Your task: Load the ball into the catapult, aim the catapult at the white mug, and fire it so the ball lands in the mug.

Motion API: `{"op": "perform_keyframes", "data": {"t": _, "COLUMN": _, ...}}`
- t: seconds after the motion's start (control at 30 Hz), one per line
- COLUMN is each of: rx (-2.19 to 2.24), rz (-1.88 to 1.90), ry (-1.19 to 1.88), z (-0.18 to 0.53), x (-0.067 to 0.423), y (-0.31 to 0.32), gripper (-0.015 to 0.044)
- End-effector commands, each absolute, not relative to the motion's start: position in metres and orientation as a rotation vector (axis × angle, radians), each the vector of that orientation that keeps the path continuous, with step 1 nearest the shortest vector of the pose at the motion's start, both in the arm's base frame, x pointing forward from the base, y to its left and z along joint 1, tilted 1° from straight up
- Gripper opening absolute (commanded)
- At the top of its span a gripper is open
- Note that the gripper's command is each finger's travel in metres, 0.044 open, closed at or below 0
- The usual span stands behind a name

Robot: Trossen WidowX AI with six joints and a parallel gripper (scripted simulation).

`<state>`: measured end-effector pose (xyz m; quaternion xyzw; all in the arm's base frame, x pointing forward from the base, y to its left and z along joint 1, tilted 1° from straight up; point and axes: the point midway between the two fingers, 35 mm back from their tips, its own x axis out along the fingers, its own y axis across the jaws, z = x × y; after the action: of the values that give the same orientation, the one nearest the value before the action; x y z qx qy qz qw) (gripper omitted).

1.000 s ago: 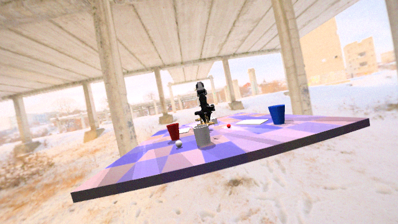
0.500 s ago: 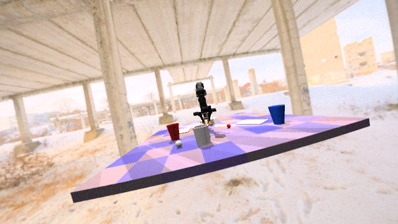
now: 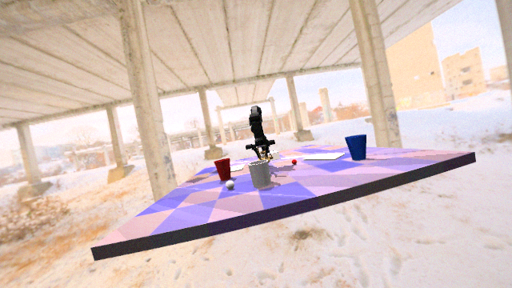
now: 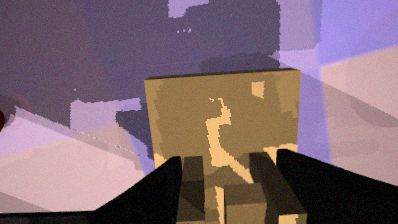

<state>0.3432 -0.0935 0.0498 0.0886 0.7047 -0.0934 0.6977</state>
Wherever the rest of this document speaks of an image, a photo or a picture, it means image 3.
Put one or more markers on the blue cup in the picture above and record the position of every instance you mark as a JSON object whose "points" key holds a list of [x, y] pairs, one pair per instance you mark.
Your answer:
{"points": [[357, 146]]}

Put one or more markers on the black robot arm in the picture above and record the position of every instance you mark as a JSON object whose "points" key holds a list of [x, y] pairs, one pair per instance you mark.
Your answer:
{"points": [[255, 121]]}

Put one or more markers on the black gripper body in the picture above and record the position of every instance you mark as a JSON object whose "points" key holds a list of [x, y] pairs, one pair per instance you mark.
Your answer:
{"points": [[250, 146]]}

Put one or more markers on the red plastic cup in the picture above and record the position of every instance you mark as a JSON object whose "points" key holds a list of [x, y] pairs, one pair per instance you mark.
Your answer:
{"points": [[223, 169]]}

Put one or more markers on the white mug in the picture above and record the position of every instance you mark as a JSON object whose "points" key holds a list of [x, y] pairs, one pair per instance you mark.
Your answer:
{"points": [[260, 173]]}

